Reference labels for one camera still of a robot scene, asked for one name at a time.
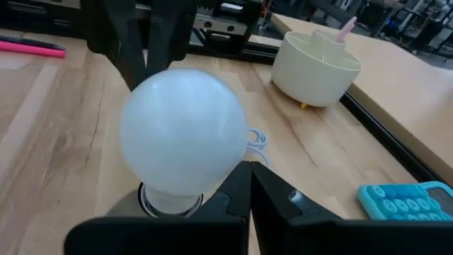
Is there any pink pen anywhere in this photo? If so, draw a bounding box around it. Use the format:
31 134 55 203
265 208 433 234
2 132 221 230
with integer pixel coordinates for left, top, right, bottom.
0 40 67 59

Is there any white lightbulb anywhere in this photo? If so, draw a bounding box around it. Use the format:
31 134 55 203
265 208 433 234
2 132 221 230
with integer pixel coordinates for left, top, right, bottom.
119 68 248 215

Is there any black pen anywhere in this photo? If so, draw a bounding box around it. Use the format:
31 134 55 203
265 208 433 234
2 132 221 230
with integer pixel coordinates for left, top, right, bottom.
0 34 67 50

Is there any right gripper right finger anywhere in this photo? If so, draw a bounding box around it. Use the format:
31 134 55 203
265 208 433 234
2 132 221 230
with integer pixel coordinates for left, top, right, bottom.
251 161 453 255

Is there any cream round desk organizer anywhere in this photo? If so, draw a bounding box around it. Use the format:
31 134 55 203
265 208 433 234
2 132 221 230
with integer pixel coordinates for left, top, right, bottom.
270 30 362 108

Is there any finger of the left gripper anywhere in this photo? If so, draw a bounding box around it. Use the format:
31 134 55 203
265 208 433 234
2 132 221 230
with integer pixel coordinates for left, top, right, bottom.
147 0 197 77
83 0 148 91

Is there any pink stick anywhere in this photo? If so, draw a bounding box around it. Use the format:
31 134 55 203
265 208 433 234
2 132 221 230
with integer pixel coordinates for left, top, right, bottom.
335 16 357 43

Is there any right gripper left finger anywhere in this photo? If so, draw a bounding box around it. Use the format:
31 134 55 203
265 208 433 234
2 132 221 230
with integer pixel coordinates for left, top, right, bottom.
63 161 252 255

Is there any large light wooden desk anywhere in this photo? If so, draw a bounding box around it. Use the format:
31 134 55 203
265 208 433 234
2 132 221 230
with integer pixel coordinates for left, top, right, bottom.
270 12 453 187

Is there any blue calculator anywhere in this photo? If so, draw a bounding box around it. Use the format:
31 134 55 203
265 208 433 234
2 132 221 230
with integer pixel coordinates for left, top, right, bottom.
356 181 453 222

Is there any white power cord with switch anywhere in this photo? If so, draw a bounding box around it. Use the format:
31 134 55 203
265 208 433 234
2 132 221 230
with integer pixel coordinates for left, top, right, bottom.
246 127 270 167

